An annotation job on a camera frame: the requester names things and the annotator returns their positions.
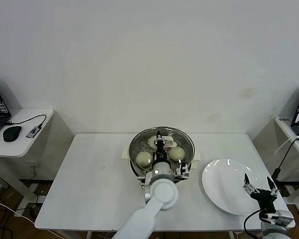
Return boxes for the white steamed baozi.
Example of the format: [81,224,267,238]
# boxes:
[147,135,159,150]
[136,151,152,168]
[169,146,186,161]

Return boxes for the black usb hub cable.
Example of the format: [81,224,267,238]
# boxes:
[4,114,47,129]

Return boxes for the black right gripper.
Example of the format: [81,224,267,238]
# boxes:
[243,173,280,212]

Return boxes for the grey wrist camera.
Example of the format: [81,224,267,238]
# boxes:
[274,210,295,227]
[175,161,191,180]

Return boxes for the black stick tool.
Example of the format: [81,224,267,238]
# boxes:
[271,136,299,180]

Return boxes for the white round plate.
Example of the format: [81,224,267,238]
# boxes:
[201,158,267,216]

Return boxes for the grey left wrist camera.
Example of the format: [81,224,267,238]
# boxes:
[175,161,191,180]

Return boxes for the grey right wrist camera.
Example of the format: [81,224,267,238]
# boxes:
[274,210,295,227]

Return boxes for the round glass pot lid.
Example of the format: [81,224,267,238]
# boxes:
[129,126,195,175]

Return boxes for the black computer mouse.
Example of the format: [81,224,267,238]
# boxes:
[2,125,22,142]

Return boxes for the white floor cable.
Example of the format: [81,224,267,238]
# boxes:
[0,195,38,224]

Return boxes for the perforated steel steamer basket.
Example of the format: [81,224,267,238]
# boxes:
[121,127,201,180]

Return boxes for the grey usb hub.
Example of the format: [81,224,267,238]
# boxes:
[25,125,40,139]

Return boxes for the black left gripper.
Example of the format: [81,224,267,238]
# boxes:
[154,129,170,162]

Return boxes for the white laptop cable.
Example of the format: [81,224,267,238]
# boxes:
[275,135,299,155]

